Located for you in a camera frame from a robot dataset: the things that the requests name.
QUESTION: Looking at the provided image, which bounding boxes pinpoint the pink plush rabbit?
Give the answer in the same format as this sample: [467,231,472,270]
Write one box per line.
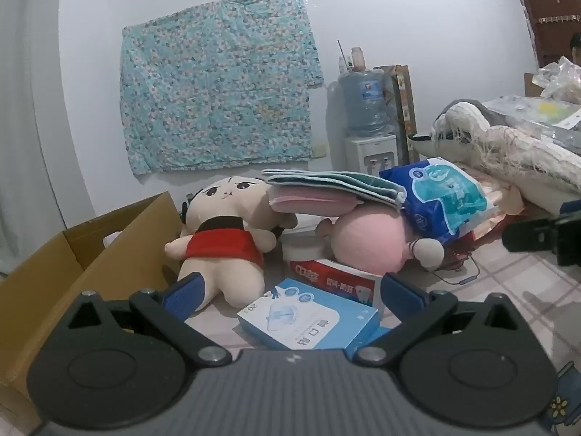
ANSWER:
[316,211,446,278]

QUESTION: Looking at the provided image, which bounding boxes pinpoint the teal floral wall cloth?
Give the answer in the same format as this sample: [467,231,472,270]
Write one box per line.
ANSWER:
[119,0,324,177]

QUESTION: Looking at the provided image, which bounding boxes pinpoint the red white toothpaste tube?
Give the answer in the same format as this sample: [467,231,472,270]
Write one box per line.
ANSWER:
[289,259,386,310]

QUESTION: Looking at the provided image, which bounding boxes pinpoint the white tape roll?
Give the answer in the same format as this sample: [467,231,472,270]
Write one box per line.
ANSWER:
[281,231,337,263]

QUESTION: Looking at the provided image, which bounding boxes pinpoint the brown wooden door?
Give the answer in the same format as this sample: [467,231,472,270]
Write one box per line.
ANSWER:
[511,0,581,71]

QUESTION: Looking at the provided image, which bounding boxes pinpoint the brown cardboard box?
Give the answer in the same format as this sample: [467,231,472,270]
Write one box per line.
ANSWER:
[0,191,200,434]

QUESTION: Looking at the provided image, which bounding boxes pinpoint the blue water bottle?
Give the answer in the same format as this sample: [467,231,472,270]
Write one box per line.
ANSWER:
[338,69,395,137]

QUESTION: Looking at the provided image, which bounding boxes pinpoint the folded teal and pink cloths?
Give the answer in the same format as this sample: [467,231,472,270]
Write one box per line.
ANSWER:
[262,169,408,212]

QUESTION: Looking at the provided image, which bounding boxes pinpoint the white water dispenser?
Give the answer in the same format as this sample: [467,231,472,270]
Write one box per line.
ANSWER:
[344,134,398,180]

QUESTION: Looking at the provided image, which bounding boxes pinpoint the beige plush doll red dress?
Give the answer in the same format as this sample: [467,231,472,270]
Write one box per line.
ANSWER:
[164,175,298,307]

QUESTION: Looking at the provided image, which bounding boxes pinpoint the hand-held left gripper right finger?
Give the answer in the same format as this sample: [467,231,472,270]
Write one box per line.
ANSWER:
[355,273,523,367]

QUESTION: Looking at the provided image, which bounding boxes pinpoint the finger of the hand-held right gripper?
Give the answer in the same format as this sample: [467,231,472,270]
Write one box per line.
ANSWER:
[503,218,558,253]

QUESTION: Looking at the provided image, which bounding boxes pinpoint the patterned flat board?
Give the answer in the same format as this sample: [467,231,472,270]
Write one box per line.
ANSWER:
[374,64,418,164]

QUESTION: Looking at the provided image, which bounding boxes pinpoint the blue white bandage box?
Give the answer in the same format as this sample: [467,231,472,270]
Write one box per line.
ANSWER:
[237,278,379,359]

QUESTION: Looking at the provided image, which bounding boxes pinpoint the grey cable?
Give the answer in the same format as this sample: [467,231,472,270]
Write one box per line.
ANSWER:
[427,254,479,287]

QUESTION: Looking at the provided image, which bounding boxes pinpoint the white curtain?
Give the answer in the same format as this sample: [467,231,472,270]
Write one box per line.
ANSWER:
[0,0,98,278]

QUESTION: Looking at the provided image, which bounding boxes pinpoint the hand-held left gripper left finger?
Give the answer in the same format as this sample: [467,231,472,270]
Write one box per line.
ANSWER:
[62,272,233,368]

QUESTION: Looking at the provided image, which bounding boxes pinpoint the navy trimmed white quilt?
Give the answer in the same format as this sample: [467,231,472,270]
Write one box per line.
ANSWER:
[407,133,459,164]

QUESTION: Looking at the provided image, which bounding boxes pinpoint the white fringed blanket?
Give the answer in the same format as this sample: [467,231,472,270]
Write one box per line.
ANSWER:
[431,100,581,191]

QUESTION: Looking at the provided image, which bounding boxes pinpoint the crumpled clear plastic bag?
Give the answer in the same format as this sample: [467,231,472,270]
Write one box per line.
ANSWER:
[536,57,581,98]

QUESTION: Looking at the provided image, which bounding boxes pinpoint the blue plastic packet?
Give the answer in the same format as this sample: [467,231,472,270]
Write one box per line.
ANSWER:
[379,157,488,246]

